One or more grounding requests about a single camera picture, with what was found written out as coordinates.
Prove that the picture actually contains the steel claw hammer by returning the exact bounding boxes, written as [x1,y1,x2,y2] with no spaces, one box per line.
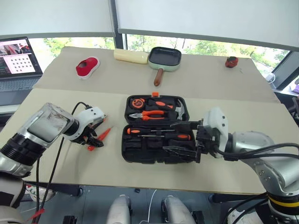
[173,99,190,121]

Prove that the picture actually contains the grey rounded shape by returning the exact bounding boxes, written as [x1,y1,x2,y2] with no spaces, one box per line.
[161,195,195,224]
[107,194,132,224]

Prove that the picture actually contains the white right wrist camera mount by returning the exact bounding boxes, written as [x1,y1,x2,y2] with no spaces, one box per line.
[202,106,230,159]

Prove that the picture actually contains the green square frying pan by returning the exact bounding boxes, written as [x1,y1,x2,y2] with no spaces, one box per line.
[148,46,183,87]

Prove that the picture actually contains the thin white cable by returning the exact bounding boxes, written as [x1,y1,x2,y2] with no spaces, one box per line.
[141,189,158,224]

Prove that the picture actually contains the orange handled pliers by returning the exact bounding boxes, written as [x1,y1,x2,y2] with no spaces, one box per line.
[128,110,165,122]

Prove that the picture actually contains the short black orange handle tool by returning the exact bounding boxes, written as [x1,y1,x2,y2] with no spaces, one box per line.
[148,99,175,112]

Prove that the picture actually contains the red white toy shoe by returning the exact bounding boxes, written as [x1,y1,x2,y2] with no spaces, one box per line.
[75,56,101,81]

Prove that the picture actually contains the cream cylindrical roll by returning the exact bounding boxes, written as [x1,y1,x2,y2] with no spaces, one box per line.
[114,48,150,64]

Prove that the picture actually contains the stubby black orange screwdriver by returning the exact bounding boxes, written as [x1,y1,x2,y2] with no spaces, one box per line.
[163,133,192,142]

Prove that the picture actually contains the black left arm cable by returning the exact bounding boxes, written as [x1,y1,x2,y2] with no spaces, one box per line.
[32,101,94,224]

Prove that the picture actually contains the black plastic tool case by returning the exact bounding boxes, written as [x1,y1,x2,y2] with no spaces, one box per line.
[121,92,202,164]

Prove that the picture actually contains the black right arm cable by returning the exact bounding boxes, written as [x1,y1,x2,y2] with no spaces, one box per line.
[216,142,299,162]

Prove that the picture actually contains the dark window frame post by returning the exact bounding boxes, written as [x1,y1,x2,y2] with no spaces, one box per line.
[108,0,128,50]

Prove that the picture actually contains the black orange tape measure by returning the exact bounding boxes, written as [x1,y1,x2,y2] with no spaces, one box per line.
[130,98,146,109]

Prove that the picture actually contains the wide white roller blind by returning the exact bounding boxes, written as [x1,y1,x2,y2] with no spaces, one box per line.
[114,0,299,51]

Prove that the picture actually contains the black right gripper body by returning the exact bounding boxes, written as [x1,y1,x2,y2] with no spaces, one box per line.
[195,118,217,164]

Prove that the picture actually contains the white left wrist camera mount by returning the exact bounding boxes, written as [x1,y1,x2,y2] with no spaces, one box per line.
[69,106,105,143]

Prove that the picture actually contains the orange pointed hand tool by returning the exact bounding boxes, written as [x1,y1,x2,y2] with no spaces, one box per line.
[87,126,114,151]

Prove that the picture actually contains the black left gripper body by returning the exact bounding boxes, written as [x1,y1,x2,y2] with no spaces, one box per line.
[76,126,99,146]

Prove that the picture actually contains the long black orange screwdriver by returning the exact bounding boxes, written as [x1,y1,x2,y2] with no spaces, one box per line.
[126,127,176,135]

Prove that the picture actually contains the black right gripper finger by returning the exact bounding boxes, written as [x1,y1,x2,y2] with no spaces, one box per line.
[162,145,199,162]
[170,120,201,130]

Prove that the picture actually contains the black table frame bar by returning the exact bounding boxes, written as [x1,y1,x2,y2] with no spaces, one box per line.
[22,181,84,197]

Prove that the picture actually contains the red strawberry toy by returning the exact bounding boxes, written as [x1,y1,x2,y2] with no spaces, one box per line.
[225,56,239,69]

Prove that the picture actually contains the thin precision screwdriver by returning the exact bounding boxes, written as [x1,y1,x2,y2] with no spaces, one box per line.
[137,134,165,139]

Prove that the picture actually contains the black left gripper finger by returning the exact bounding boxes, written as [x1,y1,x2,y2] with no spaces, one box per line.
[90,114,109,128]
[88,136,105,148]

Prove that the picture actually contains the open grey laptop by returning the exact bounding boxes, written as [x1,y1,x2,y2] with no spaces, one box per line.
[0,36,44,106]

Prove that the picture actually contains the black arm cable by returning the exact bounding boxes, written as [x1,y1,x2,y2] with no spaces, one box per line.
[32,101,94,224]
[216,142,299,162]

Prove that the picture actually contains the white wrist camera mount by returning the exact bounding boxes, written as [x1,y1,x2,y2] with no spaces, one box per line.
[69,106,105,143]
[202,106,230,159]

